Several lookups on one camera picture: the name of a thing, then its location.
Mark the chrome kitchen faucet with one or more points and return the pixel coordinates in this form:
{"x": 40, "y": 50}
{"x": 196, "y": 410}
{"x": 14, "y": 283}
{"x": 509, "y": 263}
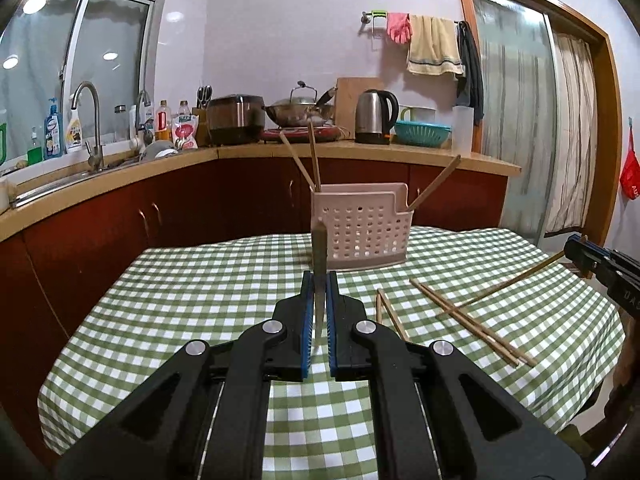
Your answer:
{"x": 95, "y": 130}

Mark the small green bottle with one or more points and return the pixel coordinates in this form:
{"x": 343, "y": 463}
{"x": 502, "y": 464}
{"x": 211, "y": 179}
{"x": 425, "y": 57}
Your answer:
{"x": 34, "y": 150}

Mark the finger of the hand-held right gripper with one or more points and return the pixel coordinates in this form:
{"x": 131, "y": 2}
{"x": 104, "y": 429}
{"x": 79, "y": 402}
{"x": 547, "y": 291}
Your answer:
{"x": 582, "y": 257}

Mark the green checked tablecloth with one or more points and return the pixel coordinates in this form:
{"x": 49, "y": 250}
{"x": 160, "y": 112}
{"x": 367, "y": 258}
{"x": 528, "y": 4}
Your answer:
{"x": 200, "y": 285}

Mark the clear plastic bottle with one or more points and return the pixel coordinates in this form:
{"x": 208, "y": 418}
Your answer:
{"x": 184, "y": 108}

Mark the wooden knife block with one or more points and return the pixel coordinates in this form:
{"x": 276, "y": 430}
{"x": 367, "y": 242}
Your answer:
{"x": 201, "y": 127}

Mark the white plastic jug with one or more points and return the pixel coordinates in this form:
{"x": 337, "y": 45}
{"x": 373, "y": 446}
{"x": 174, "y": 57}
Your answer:
{"x": 422, "y": 112}

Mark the blue dish soap bottle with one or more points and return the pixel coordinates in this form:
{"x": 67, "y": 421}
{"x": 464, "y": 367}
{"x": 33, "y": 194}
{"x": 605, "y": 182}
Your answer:
{"x": 53, "y": 132}

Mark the sliding glass window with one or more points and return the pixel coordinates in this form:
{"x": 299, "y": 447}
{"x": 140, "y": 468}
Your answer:
{"x": 75, "y": 60}

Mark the small chrome tap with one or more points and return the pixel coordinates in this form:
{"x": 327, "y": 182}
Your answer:
{"x": 145, "y": 120}

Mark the red induction cooker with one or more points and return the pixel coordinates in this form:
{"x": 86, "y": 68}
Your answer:
{"x": 295, "y": 134}

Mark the metal towel rail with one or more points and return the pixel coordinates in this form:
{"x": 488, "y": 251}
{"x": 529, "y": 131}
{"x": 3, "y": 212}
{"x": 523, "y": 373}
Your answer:
{"x": 372, "y": 16}

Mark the dark hanging cloth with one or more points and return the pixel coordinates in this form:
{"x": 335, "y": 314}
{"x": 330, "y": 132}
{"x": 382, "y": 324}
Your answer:
{"x": 472, "y": 75}

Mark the red plastic bag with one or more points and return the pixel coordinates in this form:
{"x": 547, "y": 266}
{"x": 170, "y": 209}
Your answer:
{"x": 631, "y": 172}

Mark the steel kitchen sink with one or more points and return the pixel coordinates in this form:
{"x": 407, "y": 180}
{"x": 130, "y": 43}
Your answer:
{"x": 60, "y": 180}

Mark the white dishes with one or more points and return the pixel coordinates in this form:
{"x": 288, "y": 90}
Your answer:
{"x": 159, "y": 150}

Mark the single wooden chopstick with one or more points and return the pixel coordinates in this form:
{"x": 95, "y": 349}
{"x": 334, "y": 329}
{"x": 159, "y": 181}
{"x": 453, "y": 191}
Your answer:
{"x": 510, "y": 282}
{"x": 313, "y": 155}
{"x": 435, "y": 182}
{"x": 320, "y": 245}

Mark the steel electric kettle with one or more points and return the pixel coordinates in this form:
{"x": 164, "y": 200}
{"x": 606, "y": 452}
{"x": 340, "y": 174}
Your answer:
{"x": 375, "y": 117}

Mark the striped beige curtain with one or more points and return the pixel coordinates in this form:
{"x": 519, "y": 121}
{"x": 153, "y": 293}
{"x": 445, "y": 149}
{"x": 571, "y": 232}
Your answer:
{"x": 572, "y": 135}

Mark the beige kitchen counter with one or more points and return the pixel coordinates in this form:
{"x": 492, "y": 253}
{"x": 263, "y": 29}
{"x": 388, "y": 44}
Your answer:
{"x": 380, "y": 152}

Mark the red and white pouch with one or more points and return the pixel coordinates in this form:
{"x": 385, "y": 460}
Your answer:
{"x": 185, "y": 132}

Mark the orange cooking oil bottle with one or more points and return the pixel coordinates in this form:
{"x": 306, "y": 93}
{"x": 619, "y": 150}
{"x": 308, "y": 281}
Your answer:
{"x": 163, "y": 122}

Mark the pink perforated utensil holder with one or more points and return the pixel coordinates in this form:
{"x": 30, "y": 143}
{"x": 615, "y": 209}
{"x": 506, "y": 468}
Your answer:
{"x": 365, "y": 235}

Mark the dark rice cooker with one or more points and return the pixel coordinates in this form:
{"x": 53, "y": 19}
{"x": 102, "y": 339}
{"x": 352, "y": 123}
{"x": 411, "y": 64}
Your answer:
{"x": 235, "y": 120}

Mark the beige towel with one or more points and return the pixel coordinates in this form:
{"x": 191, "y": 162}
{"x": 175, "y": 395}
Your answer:
{"x": 434, "y": 45}

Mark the teal plastic colander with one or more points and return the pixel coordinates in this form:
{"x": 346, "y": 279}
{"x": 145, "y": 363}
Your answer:
{"x": 422, "y": 134}

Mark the wooden door frame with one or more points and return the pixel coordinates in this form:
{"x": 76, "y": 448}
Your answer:
{"x": 610, "y": 135}

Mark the translucent white container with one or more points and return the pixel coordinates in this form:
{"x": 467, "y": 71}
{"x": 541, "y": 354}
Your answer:
{"x": 462, "y": 130}

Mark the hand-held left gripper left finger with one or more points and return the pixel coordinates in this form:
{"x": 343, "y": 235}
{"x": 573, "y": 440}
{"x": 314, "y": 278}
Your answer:
{"x": 305, "y": 325}

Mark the sliding glass door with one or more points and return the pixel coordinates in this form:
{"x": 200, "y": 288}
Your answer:
{"x": 515, "y": 125}

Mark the pink rubber gloves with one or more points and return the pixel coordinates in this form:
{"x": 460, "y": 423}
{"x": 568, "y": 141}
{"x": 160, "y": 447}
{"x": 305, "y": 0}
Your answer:
{"x": 399, "y": 29}

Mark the wooden cutting board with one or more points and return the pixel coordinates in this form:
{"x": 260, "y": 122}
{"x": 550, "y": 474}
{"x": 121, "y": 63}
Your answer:
{"x": 350, "y": 92}

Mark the steel wok with lid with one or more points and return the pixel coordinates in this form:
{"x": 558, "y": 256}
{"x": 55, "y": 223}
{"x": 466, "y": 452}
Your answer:
{"x": 297, "y": 110}

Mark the white spray bottle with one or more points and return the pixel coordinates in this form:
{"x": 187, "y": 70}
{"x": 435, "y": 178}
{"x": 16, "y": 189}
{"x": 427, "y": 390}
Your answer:
{"x": 74, "y": 132}

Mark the pile of wooden chopsticks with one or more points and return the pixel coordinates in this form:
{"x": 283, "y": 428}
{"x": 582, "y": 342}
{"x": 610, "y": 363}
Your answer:
{"x": 475, "y": 323}

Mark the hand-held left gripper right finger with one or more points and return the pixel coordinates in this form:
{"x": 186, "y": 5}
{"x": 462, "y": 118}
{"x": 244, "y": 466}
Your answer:
{"x": 334, "y": 325}

